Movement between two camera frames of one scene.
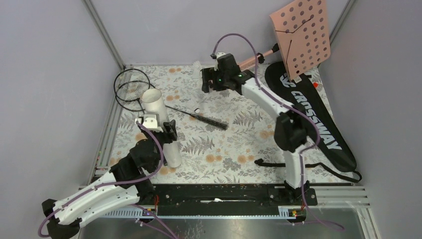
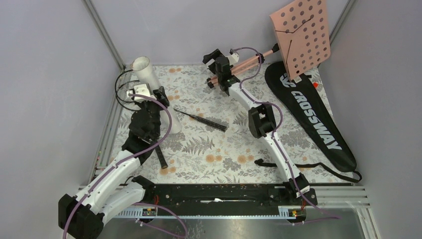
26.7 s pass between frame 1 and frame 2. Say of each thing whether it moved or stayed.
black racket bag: stayed
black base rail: stayed
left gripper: moved
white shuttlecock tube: moved
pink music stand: stayed
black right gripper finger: moved
